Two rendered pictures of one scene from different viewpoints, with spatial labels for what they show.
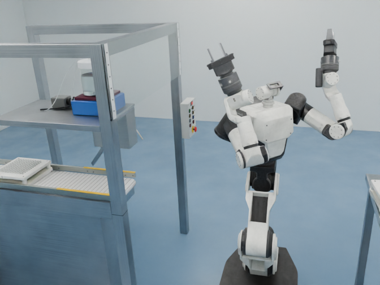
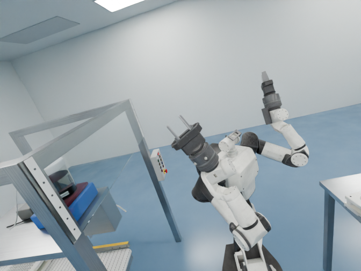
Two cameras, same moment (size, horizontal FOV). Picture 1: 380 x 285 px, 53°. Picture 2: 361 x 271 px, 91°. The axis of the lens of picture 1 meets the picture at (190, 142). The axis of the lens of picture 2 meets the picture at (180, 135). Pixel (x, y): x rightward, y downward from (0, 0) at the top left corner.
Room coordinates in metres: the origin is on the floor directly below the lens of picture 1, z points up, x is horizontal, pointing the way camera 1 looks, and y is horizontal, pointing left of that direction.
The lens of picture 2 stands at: (1.09, -0.04, 1.75)
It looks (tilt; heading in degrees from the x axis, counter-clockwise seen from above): 20 degrees down; 351
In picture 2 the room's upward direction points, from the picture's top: 16 degrees counter-clockwise
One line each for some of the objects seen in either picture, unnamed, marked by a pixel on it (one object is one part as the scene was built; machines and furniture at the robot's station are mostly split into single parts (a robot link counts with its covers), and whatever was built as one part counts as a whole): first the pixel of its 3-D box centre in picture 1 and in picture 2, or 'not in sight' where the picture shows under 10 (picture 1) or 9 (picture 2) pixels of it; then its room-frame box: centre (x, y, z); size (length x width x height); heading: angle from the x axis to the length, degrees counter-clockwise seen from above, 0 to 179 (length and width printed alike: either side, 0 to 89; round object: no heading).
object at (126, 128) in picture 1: (114, 127); (94, 213); (2.03, 0.42, 1.12); 0.22 x 0.11 x 0.20; 72
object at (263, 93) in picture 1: (267, 94); (229, 144); (1.90, -0.41, 1.31); 0.10 x 0.07 x 0.09; 120
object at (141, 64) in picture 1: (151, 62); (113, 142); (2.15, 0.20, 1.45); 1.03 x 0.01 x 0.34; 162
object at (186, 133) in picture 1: (188, 117); (158, 164); (2.66, 0.00, 0.95); 0.17 x 0.06 x 0.26; 162
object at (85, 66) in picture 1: (94, 75); not in sight; (1.94, 0.47, 1.44); 0.15 x 0.15 x 0.19
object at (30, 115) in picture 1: (65, 114); (35, 225); (1.96, 0.65, 1.23); 0.62 x 0.38 x 0.04; 72
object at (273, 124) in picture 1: (259, 128); (226, 172); (1.95, -0.38, 1.11); 0.34 x 0.30 x 0.36; 120
